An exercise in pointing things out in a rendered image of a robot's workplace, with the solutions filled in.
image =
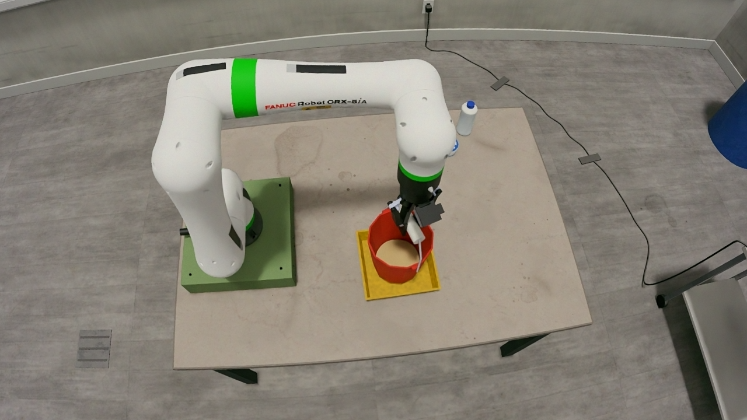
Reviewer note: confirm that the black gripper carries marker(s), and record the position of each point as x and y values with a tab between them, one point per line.
408	201

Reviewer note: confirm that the yellow square tray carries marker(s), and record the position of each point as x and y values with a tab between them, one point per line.
375	287

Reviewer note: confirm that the white plastic bottle with blue cap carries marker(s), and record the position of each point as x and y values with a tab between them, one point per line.
466	119

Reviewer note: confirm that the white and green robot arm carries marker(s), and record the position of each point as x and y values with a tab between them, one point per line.
187	161

